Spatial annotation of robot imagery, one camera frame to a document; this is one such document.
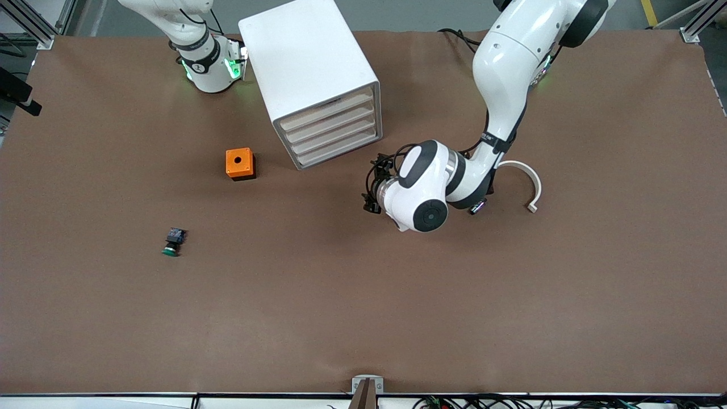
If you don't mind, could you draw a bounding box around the brown post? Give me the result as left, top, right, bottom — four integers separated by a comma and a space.
349, 378, 378, 409

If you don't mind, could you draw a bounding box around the brown table mat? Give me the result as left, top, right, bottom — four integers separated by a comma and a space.
0, 28, 727, 395

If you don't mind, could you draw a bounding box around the green push button switch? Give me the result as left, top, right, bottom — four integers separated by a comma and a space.
161, 227, 187, 257

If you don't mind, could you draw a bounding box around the white plastic drawer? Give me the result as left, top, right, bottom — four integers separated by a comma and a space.
283, 100, 378, 144
294, 124, 380, 166
278, 88, 377, 133
289, 112, 379, 156

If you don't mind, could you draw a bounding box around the white table edge rail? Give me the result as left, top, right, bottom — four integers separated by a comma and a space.
0, 391, 727, 409

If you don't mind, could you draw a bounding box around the black cable bundle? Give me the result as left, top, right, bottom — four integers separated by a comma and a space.
412, 394, 727, 409

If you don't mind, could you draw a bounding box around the white drawer cabinet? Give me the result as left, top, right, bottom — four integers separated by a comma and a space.
237, 0, 383, 171

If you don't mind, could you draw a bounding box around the black left base cable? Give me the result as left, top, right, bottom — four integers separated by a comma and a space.
437, 27, 484, 55

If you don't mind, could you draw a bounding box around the grey metal bracket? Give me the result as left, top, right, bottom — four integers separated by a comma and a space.
351, 374, 385, 395

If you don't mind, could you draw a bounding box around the aluminium frame profile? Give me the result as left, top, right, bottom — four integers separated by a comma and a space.
56, 0, 80, 36
680, 0, 727, 44
0, 0, 57, 51

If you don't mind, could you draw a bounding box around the orange button enclosure box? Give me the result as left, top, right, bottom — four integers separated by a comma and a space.
225, 147, 257, 182

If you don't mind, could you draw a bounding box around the white curved plastic clip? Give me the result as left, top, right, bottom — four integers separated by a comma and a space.
498, 160, 543, 214

